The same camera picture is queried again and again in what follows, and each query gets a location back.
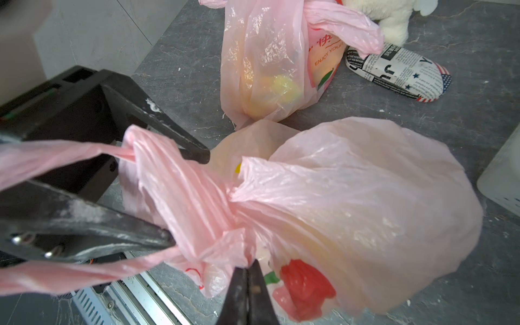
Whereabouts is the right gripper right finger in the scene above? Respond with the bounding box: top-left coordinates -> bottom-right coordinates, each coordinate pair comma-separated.
246,260 -> 280,325

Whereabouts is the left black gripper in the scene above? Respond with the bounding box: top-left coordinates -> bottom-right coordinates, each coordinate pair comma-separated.
1,66 -> 210,262

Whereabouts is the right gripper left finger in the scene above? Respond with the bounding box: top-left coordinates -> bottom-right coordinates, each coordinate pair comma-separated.
216,268 -> 248,325

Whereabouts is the plain pink plastic bag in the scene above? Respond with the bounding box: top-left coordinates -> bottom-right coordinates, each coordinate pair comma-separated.
1,117 -> 483,322

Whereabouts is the pink plastic bag with print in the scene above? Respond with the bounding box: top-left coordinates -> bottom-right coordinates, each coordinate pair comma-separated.
204,1 -> 384,129

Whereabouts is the white plastic basket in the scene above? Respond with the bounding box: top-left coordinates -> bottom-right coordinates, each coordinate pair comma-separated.
477,125 -> 520,216

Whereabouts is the white plush toy dog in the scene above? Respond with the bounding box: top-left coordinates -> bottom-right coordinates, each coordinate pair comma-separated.
343,0 -> 438,46

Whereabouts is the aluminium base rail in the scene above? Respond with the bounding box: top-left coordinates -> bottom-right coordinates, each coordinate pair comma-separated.
71,272 -> 192,325

